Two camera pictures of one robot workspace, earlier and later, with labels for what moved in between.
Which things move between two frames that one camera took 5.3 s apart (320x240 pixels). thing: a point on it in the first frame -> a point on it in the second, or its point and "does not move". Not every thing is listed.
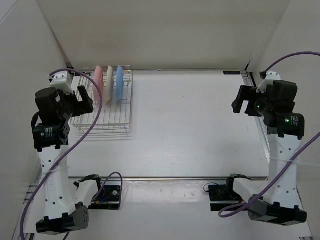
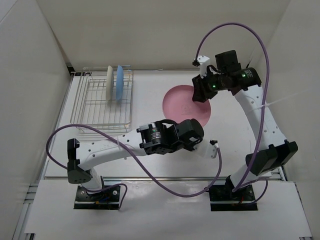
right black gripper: x=246 y=93 -> x=199 y=89
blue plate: x=119 y=82 does not move
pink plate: x=99 y=80 -> x=178 y=105
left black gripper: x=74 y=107 -> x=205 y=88
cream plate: x=110 y=83 does not move
